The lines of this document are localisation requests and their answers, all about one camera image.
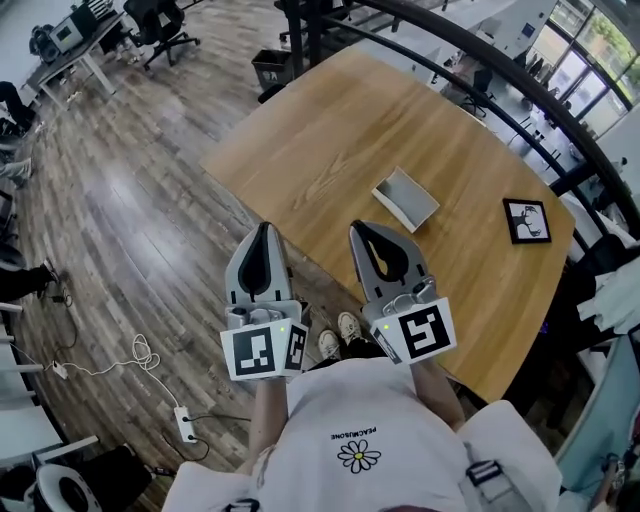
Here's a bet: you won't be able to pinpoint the black bag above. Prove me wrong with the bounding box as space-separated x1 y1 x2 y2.
63 443 153 507

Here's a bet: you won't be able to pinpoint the white round black device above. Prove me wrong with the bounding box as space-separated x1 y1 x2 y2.
33 461 103 512

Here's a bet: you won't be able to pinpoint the person's white shoe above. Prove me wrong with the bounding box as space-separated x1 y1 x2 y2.
337 311 363 347
317 328 343 362

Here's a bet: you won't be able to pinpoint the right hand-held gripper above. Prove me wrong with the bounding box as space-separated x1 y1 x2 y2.
347 220 458 366

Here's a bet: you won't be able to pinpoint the person's white right shoe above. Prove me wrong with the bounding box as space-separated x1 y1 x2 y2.
337 311 363 347

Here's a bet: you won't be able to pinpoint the white office desk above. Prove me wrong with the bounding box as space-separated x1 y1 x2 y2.
21 9 132 110

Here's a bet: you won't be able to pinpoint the person's right forearm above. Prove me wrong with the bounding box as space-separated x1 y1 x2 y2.
408 358 467 432

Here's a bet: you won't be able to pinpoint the black waste bin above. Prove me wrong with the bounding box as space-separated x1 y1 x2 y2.
250 48 295 97

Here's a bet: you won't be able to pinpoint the white grey glasses case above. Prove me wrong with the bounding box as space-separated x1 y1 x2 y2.
370 165 442 235

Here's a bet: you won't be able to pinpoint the black framed deer picture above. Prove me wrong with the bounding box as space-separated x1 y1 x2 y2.
501 197 553 246

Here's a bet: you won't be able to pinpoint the white power strip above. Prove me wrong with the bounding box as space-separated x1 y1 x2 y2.
173 405 200 445

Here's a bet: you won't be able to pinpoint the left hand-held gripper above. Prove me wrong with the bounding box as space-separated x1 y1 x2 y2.
219 221 310 383

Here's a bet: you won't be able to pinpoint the person's white left shoe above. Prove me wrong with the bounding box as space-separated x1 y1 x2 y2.
317 328 343 362

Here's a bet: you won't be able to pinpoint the black curved railing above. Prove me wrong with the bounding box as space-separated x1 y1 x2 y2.
319 0 640 261

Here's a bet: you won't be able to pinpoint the black office chair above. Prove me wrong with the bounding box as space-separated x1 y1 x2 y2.
122 0 202 72

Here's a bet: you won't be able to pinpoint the person's left forearm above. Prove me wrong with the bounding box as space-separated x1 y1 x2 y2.
247 375 292 476

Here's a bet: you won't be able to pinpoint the grey box device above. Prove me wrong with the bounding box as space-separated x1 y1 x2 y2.
48 3 100 54

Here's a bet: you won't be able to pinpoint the person's black trousers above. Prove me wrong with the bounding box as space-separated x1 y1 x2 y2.
343 336 389 361

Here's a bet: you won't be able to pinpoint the white daisy print shirt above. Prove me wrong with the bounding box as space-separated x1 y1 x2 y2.
161 356 564 512

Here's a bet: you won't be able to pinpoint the grey shoulder strap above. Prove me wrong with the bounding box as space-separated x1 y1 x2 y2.
463 439 507 502

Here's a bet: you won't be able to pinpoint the white cable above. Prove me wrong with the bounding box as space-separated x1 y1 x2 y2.
64 333 182 410

